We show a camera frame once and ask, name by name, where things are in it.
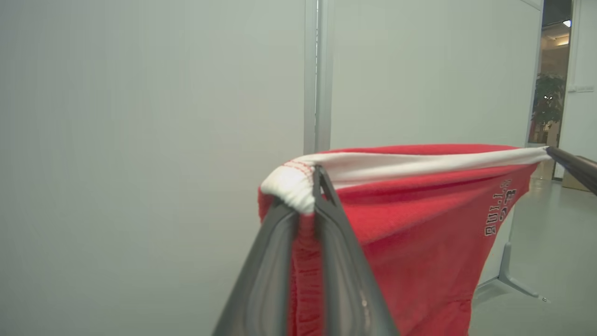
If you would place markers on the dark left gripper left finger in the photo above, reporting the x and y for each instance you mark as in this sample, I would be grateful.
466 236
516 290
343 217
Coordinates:
261 280

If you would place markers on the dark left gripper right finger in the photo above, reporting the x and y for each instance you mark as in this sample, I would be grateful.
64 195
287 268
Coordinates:
347 280

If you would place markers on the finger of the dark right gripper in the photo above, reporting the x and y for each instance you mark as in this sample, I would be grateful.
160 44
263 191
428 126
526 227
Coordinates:
585 178
578 161

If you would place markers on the red white-waistband shorts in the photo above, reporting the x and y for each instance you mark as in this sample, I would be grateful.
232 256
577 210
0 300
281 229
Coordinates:
419 224

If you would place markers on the brown cardboard box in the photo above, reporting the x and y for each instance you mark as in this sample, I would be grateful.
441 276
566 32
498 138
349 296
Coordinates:
571 184

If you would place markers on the green potted plant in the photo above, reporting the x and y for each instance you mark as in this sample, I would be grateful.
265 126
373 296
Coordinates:
549 93

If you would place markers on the grey flat partition foot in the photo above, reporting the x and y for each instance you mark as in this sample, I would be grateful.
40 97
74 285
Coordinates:
506 266

